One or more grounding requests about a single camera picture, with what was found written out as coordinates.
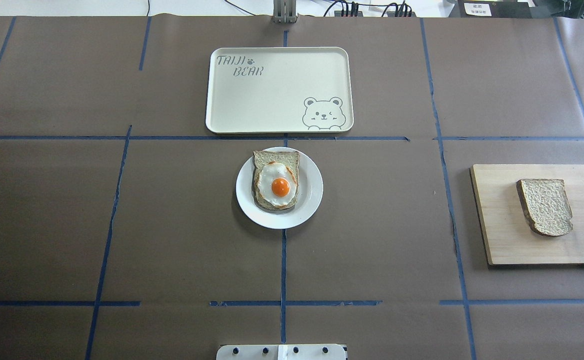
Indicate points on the white bear tray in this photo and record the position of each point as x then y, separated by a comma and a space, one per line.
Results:
279, 90

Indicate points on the aluminium frame post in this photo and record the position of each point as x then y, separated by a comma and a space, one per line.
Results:
285, 11

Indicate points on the plain bread slice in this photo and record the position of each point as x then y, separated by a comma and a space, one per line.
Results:
545, 206

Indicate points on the wooden cutting board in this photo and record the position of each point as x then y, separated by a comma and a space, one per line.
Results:
507, 236

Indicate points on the fried egg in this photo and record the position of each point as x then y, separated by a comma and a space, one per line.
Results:
275, 186

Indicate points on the bread slice under egg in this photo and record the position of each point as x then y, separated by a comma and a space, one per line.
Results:
290, 159

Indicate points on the black box with label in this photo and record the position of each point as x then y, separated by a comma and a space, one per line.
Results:
490, 9

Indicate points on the white pillar with base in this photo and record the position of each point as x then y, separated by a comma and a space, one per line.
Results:
311, 351

